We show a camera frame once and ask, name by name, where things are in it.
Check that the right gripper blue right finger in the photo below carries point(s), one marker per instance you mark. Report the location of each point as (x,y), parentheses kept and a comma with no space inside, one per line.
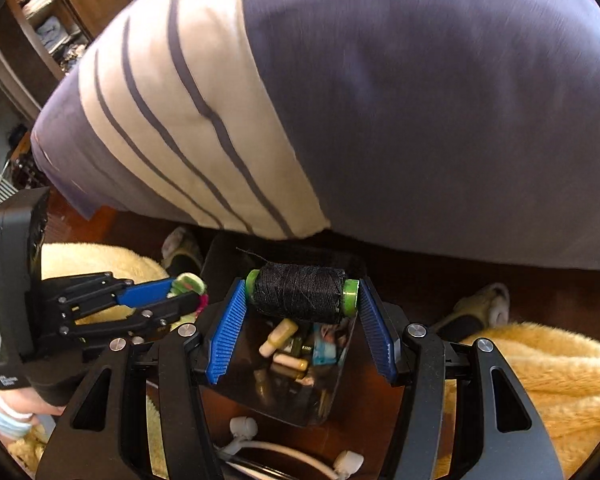
(380,334)

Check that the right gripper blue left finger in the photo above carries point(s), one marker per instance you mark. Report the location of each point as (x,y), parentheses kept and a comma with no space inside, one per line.
(226,329)

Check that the blue tissue pack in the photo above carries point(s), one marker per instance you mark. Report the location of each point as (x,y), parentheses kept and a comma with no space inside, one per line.
(329,344)

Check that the yellow lotion bottle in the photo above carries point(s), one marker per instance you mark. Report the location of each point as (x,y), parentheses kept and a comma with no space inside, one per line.
(278,338)

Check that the black thread spool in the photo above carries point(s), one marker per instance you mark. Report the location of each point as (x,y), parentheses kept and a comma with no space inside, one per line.
(316,294)

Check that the black trash bin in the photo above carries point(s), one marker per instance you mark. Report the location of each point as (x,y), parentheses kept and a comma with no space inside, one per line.
(281,318)

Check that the left hand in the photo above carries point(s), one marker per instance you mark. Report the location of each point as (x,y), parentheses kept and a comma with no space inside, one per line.
(23,401)

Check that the cream tube bottle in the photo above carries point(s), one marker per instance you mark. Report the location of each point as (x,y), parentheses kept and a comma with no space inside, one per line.
(286,360)

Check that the blue white striped bedspread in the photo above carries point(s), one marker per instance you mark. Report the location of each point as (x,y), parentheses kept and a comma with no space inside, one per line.
(461,128)

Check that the dark wooden wardrobe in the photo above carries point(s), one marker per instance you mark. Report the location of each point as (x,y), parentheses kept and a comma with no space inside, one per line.
(41,40)

